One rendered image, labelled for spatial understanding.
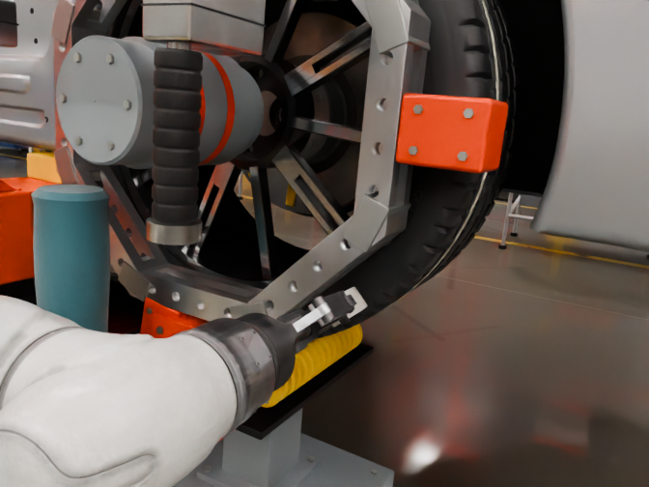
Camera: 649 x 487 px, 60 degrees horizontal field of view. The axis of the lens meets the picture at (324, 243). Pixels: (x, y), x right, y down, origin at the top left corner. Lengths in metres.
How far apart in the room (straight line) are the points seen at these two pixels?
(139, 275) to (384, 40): 0.46
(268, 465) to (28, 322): 0.60
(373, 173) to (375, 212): 0.04
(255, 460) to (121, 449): 0.65
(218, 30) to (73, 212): 0.35
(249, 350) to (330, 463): 0.67
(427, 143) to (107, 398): 0.37
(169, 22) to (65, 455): 0.29
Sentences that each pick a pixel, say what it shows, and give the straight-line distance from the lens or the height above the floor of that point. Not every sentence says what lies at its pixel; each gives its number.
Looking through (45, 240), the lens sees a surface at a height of 0.68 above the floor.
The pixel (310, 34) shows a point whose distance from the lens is 0.94.
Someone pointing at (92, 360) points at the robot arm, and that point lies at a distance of 0.41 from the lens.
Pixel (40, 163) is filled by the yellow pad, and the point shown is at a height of 0.71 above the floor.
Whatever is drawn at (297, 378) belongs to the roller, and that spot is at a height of 0.51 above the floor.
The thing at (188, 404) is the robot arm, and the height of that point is 0.66.
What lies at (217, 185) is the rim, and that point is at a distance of 0.84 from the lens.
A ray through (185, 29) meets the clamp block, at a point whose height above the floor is 0.91.
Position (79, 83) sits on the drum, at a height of 0.87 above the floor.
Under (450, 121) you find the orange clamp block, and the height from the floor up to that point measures 0.86.
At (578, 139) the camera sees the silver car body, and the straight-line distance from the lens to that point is 0.69.
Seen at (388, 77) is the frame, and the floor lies 0.90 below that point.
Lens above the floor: 0.86
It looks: 13 degrees down
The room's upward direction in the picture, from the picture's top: 5 degrees clockwise
